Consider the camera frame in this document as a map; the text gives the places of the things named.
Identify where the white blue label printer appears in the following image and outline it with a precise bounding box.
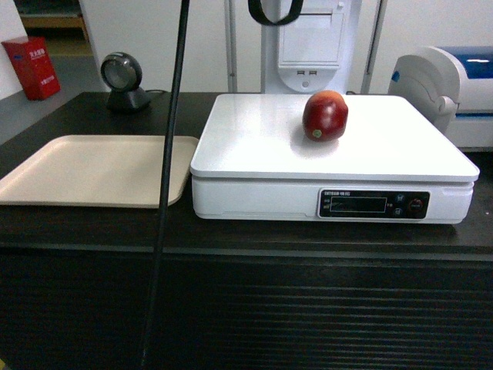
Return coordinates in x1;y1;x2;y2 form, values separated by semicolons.
388;46;492;152

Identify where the black hanging cable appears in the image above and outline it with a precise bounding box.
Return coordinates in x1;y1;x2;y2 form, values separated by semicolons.
139;0;192;370

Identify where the red fire extinguisher box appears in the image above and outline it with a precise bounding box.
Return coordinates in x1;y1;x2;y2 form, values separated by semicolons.
2;36;61;100

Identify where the black slatted checkout counter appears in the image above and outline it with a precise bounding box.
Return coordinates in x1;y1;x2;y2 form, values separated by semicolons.
0;91;493;370

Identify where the black barcode scanner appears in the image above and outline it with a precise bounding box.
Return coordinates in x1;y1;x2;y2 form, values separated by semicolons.
100;52;151;113

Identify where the white receipt printer kiosk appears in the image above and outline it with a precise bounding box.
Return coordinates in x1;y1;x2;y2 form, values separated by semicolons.
260;1;362;94

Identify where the beige plastic tray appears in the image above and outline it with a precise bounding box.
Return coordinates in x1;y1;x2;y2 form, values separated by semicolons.
0;134;200;210

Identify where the black cable loop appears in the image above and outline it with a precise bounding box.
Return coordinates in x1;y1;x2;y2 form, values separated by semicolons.
247;0;304;27

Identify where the white checkout scale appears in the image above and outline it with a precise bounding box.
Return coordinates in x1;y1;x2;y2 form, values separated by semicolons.
191;94;480;224

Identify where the dark red mango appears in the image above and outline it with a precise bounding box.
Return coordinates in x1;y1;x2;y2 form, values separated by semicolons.
302;90;349;142

